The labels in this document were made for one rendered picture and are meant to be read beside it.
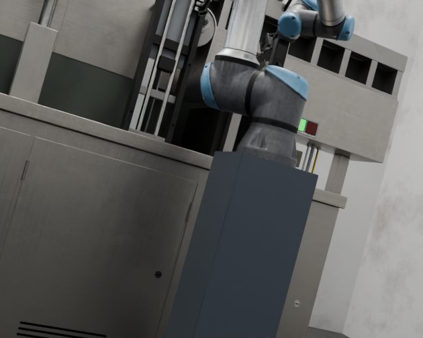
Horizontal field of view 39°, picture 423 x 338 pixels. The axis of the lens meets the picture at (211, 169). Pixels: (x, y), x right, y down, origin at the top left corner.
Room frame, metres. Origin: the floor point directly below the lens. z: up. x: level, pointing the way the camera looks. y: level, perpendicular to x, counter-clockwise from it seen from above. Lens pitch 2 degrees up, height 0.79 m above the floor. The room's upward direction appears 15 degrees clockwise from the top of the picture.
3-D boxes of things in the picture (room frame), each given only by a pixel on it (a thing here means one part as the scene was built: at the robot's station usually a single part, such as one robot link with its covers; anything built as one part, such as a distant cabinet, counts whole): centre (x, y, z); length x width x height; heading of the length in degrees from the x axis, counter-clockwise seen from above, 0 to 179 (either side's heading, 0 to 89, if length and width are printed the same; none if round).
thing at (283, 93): (1.48, -0.11, 1.07); 0.13 x 0.12 x 0.14; 68
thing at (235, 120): (2.09, -0.04, 1.05); 0.06 x 0.05 x 0.31; 22
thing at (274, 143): (1.48, -0.12, 0.95); 0.15 x 0.15 x 0.10
